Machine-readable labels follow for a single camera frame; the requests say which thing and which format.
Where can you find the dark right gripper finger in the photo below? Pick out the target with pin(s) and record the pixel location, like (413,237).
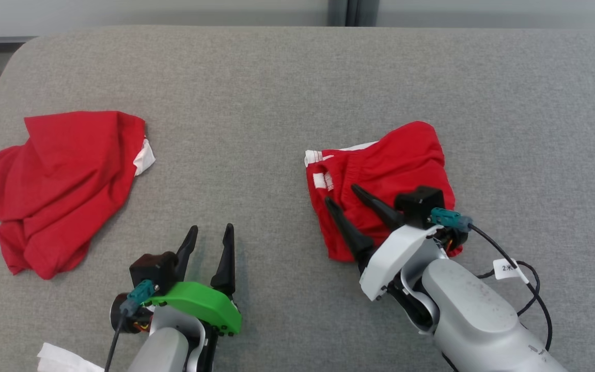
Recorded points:
(380,209)
(350,232)

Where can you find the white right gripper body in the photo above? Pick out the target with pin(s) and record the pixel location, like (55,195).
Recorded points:
(393,256)

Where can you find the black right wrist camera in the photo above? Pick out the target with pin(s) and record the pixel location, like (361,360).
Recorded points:
(420,204)

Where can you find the red Bulls basketball jersey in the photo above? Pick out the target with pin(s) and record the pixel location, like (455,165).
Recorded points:
(70,170)

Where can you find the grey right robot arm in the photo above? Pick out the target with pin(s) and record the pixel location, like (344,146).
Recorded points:
(473,315)

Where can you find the red basketball shorts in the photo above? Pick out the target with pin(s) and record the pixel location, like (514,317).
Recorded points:
(406,155)

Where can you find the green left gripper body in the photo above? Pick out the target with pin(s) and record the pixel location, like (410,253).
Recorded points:
(204,305)

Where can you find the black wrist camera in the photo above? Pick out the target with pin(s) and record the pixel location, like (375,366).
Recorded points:
(153,268)
(420,204)

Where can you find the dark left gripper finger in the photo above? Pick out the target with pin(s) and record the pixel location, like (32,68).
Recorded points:
(225,263)
(186,253)

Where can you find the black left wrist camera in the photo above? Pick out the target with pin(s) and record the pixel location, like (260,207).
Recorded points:
(153,268)

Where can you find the grey partition post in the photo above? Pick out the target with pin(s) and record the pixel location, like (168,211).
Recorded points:
(351,13)

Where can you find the white crumpled cloth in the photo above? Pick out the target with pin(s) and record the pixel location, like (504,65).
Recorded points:
(62,360)

